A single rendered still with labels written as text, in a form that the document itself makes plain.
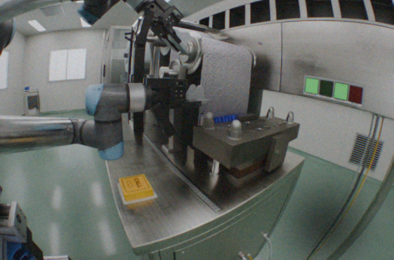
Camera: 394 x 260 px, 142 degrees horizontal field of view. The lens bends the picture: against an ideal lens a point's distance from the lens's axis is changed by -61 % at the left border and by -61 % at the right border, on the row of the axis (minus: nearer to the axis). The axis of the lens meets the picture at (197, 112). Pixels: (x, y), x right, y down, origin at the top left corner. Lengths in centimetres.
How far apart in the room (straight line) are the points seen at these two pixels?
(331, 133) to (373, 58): 250
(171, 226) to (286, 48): 69
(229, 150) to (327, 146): 279
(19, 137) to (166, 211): 34
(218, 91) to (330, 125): 262
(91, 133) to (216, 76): 41
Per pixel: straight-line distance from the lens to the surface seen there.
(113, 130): 41
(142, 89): 41
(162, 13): 51
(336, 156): 311
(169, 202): 39
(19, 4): 44
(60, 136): 44
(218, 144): 40
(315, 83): 64
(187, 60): 54
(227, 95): 59
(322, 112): 304
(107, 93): 40
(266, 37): 77
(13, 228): 68
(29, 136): 38
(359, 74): 62
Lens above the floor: 117
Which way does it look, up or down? 12 degrees down
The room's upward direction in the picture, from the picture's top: 4 degrees clockwise
